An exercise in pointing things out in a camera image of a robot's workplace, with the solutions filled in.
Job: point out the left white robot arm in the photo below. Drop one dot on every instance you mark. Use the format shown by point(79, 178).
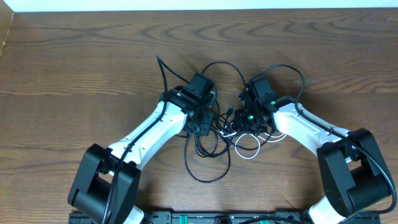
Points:
point(106, 183)

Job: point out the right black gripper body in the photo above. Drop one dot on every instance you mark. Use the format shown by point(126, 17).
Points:
point(249, 121)

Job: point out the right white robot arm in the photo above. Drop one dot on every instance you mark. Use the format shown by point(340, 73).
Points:
point(353, 171)

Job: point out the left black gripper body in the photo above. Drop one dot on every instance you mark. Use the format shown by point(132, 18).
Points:
point(203, 124)

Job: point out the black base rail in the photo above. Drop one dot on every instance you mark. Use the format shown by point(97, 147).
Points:
point(168, 217)

